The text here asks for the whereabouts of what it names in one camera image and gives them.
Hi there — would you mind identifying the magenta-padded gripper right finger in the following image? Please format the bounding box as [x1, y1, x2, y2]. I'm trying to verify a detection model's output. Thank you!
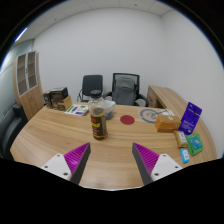
[132, 143, 183, 186]

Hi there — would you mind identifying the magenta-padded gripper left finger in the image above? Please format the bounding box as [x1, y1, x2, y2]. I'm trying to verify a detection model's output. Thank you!
[41, 142, 92, 185]

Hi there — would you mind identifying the clear black-capped drink bottle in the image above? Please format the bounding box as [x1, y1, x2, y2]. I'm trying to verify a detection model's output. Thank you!
[87, 89, 109, 141]

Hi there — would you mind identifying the small blue box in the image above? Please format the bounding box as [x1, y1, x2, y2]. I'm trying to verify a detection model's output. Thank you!
[179, 148, 191, 164]

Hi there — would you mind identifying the small yellow box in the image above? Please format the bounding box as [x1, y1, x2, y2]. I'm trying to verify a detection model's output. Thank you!
[173, 129, 189, 149]

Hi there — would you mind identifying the orange wooden box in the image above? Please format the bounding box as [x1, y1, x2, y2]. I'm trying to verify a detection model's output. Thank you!
[154, 114, 182, 134]

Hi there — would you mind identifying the flat round red coaster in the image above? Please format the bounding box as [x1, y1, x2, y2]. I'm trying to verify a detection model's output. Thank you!
[119, 114, 136, 126]

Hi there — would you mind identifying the white green-purple sticker leaflet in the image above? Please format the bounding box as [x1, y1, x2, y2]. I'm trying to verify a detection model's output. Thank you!
[64, 104, 90, 117]

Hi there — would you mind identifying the green flat package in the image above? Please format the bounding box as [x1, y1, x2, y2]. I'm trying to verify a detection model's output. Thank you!
[185, 133, 205, 157]

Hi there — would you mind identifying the brown cardboard box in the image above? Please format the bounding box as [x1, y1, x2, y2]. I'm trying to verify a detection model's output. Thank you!
[56, 95, 73, 112]

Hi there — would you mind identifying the purple upright card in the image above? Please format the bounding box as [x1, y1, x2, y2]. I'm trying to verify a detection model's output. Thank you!
[178, 101, 203, 136]

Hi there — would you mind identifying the white mug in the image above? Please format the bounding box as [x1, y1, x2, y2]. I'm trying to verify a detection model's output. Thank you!
[103, 99, 117, 121]

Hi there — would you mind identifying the wooden side desk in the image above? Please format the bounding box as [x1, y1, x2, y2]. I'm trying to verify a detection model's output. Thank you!
[146, 85, 219, 159]

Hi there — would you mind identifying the small dark brown carton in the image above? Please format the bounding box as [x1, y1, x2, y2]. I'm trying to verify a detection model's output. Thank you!
[42, 91, 53, 109]

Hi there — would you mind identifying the dark printed carton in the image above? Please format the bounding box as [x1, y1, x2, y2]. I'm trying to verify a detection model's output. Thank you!
[49, 87, 69, 103]

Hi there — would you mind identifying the grey backpack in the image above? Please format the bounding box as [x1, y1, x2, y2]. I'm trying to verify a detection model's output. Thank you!
[112, 76, 137, 106]

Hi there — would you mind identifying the black mesh-back office chair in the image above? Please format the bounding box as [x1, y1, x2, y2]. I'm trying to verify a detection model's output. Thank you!
[103, 72, 150, 108]

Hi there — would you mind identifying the wooden shelf cabinet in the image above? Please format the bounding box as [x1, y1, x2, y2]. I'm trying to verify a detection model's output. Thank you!
[13, 50, 44, 121]

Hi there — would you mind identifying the white sheet with ring print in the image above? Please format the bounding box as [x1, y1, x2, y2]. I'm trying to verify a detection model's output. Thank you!
[138, 107, 175, 125]

